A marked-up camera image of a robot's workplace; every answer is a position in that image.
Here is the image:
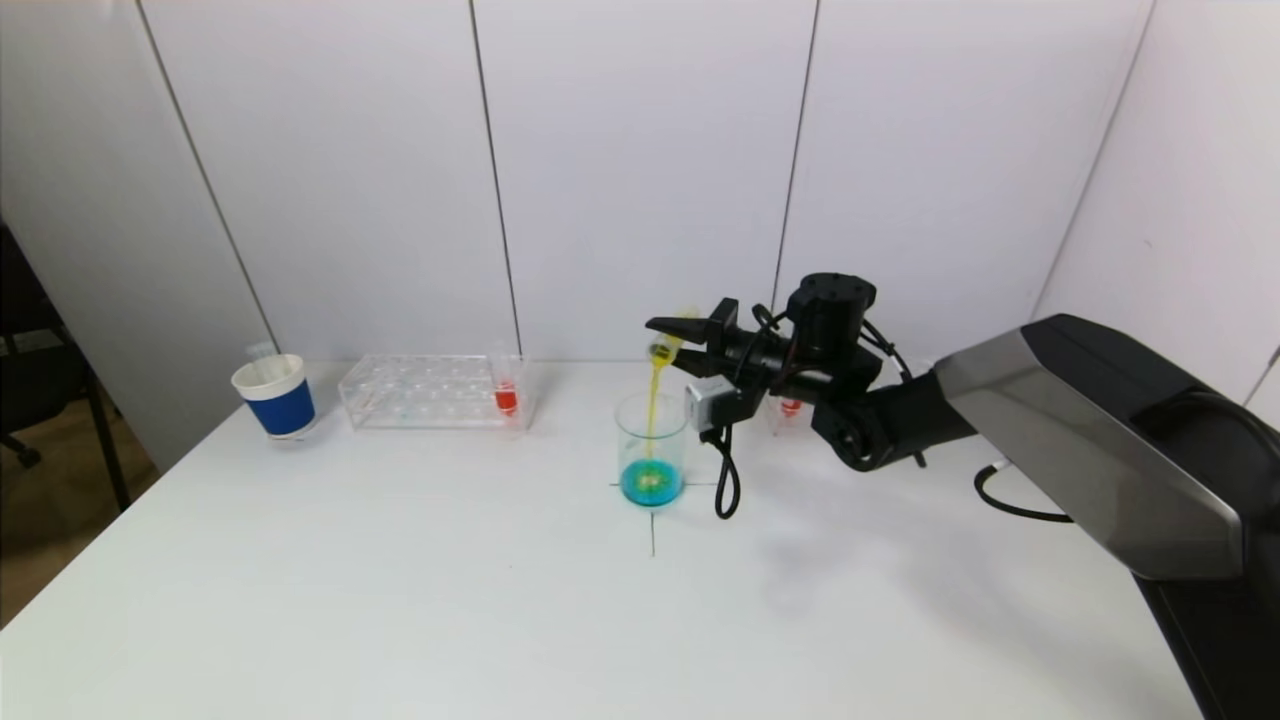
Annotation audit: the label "black office chair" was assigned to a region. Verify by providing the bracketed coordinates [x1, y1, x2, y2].
[0, 215, 133, 516]

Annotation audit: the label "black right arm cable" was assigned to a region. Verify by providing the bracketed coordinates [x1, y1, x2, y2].
[700, 300, 1073, 524]

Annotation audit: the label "clear glass beaker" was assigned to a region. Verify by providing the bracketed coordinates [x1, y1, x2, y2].
[614, 392, 690, 509]

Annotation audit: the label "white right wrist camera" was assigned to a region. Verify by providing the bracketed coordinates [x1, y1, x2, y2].
[685, 376, 747, 434]

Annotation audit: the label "test tube with yellow pigment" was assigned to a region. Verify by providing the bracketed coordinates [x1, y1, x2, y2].
[648, 310, 701, 367]

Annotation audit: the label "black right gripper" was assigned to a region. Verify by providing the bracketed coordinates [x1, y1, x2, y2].
[645, 297, 791, 379]

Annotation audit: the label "white paper cup blue sleeve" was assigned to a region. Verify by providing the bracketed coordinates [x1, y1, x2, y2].
[230, 354, 318, 442]

